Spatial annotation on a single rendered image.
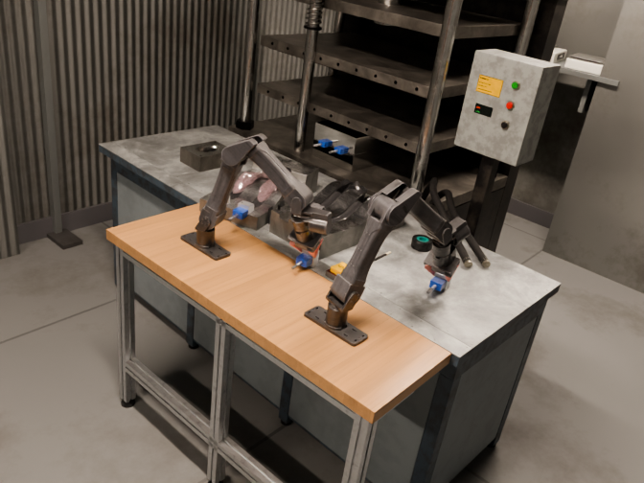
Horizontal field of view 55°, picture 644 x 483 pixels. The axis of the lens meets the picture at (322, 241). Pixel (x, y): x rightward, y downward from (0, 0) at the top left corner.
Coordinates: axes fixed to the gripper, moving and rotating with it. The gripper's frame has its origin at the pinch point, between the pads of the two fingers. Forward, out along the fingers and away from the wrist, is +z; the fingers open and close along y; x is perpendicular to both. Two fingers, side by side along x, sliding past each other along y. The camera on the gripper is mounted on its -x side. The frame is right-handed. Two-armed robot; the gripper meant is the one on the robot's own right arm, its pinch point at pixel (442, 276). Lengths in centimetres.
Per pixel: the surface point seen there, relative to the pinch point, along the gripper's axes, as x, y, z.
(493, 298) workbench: -3.8, -16.8, 7.4
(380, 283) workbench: 12.9, 16.1, -2.2
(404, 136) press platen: -73, 54, 19
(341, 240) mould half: 3.1, 37.9, -2.2
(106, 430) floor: 97, 95, 42
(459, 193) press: -78, 30, 52
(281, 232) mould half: 11, 59, -4
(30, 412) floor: 108, 125, 36
